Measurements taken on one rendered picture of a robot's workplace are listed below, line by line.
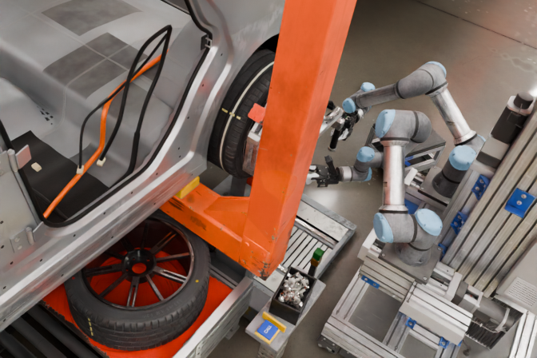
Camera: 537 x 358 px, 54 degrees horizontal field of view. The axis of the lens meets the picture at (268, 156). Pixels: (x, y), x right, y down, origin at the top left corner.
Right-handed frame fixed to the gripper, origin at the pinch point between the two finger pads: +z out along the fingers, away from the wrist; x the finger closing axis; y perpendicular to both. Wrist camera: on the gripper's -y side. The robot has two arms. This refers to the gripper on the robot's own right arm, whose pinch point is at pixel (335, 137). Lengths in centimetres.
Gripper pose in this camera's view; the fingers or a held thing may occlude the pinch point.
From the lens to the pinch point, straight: 277.0
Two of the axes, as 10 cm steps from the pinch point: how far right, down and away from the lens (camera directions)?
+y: 1.4, -7.2, -6.8
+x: 8.2, 4.6, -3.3
